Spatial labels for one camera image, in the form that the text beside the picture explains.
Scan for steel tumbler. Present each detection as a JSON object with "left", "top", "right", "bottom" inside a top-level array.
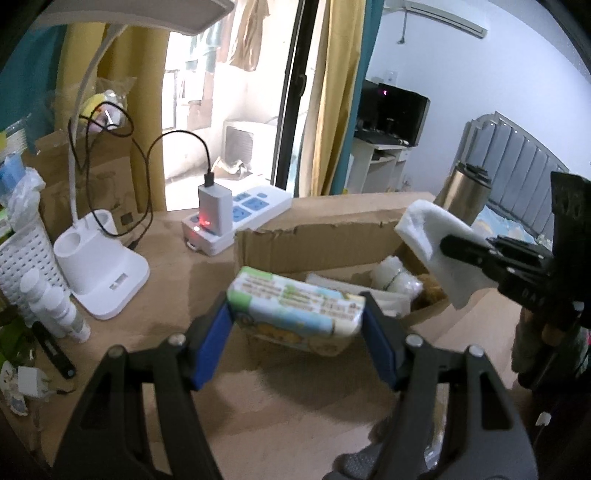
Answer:
[{"left": 434, "top": 161, "right": 491, "bottom": 227}]

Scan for brown paper bag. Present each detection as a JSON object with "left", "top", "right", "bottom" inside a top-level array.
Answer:
[{"left": 34, "top": 131, "right": 153, "bottom": 232}]

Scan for yellow toy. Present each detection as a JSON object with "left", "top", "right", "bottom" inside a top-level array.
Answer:
[{"left": 85, "top": 90, "right": 125, "bottom": 132}]

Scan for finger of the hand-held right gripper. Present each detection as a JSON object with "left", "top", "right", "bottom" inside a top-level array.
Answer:
[
  {"left": 487, "top": 235, "right": 554, "bottom": 268},
  {"left": 440, "top": 234, "right": 504, "bottom": 283}
]

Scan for beige hanging shirt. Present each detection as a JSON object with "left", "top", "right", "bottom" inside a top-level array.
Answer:
[{"left": 228, "top": 0, "right": 271, "bottom": 72}]

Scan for small white plug adapter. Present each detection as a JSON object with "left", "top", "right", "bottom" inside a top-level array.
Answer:
[{"left": 16, "top": 366, "right": 51, "bottom": 398}]

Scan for black computer monitor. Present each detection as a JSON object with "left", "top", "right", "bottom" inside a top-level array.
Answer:
[{"left": 358, "top": 79, "right": 430, "bottom": 147}]

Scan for green packet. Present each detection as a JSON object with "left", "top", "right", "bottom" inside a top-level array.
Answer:
[{"left": 0, "top": 318, "right": 33, "bottom": 370}]

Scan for white desk lamp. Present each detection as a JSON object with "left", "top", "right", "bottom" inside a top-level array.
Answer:
[{"left": 34, "top": 0, "right": 236, "bottom": 320}]

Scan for bag of cotton pads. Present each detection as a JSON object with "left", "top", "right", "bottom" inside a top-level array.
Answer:
[{"left": 369, "top": 255, "right": 423, "bottom": 296}]

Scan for white air conditioner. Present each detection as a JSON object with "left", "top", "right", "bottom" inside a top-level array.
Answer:
[{"left": 402, "top": 0, "right": 489, "bottom": 38}]

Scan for white plastic basket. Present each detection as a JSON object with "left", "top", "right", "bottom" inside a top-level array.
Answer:
[{"left": 0, "top": 226, "right": 63, "bottom": 324}]

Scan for grey padded headboard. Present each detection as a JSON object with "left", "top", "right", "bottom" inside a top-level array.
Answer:
[{"left": 455, "top": 111, "right": 571, "bottom": 241}]

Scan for black charging cable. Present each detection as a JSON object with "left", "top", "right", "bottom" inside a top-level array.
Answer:
[{"left": 69, "top": 104, "right": 218, "bottom": 250}]

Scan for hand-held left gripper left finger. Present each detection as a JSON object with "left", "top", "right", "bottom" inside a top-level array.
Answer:
[{"left": 53, "top": 300, "right": 234, "bottom": 480}]

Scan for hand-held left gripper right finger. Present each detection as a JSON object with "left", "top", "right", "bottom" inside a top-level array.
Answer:
[{"left": 359, "top": 292, "right": 539, "bottom": 480}]

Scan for small white bottle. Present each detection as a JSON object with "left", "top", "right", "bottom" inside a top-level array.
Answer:
[
  {"left": 44, "top": 288, "right": 90, "bottom": 343},
  {"left": 21, "top": 270, "right": 54, "bottom": 324}
]

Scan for black pen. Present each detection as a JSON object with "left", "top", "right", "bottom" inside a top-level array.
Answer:
[{"left": 32, "top": 320, "right": 77, "bottom": 379}]

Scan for grey hairbrush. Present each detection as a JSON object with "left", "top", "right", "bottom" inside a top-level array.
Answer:
[{"left": 335, "top": 450, "right": 384, "bottom": 480}]

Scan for cardboard box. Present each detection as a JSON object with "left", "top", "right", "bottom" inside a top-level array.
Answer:
[{"left": 233, "top": 193, "right": 462, "bottom": 330}]

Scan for yellow curtain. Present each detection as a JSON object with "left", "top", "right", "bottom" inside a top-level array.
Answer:
[
  {"left": 309, "top": 0, "right": 368, "bottom": 197},
  {"left": 53, "top": 23, "right": 169, "bottom": 213}
]

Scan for blue white packet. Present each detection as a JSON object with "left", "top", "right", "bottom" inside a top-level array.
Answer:
[{"left": 0, "top": 154, "right": 26, "bottom": 195}]

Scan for black door frame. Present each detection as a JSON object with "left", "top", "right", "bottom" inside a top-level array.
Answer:
[{"left": 272, "top": 0, "right": 333, "bottom": 190}]

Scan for white paper towel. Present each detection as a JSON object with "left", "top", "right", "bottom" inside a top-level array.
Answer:
[{"left": 394, "top": 200, "right": 485, "bottom": 310}]

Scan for blue printed blanket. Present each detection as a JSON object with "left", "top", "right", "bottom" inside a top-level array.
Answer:
[{"left": 475, "top": 208, "right": 555, "bottom": 245}]

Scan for white power strip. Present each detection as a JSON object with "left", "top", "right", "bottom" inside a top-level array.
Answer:
[{"left": 181, "top": 185, "right": 293, "bottom": 256}]

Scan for brown bear sponge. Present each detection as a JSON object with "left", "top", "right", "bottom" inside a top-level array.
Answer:
[{"left": 411, "top": 273, "right": 448, "bottom": 310}]

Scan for white balcony appliance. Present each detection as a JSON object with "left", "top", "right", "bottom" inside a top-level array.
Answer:
[{"left": 222, "top": 119, "right": 280, "bottom": 178}]

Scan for white charger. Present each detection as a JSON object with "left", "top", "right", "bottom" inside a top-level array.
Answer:
[{"left": 198, "top": 184, "right": 233, "bottom": 235}]

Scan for cardboard scraps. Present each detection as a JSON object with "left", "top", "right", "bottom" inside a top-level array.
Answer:
[{"left": 213, "top": 157, "right": 252, "bottom": 181}]

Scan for teal curtain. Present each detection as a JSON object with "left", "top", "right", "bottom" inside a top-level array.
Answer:
[
  {"left": 362, "top": 0, "right": 386, "bottom": 88},
  {"left": 0, "top": 25, "right": 68, "bottom": 134}
]

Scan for blue hanging shirt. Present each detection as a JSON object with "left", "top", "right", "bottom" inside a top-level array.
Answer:
[{"left": 185, "top": 18, "right": 232, "bottom": 75}]

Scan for yellow tissue pack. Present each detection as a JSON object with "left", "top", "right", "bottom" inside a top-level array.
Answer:
[{"left": 226, "top": 266, "right": 366, "bottom": 356}]

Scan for white computer desk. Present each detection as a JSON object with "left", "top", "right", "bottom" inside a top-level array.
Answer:
[{"left": 344, "top": 136, "right": 411, "bottom": 195}]

